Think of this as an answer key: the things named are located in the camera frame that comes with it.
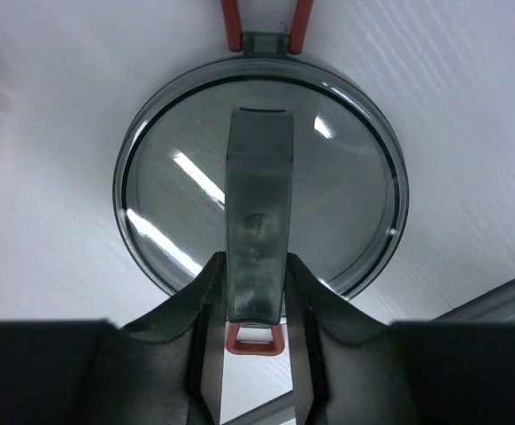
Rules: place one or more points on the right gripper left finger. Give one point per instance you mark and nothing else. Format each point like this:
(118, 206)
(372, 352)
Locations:
(165, 367)

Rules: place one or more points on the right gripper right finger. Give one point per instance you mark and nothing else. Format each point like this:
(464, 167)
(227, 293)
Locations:
(348, 368)

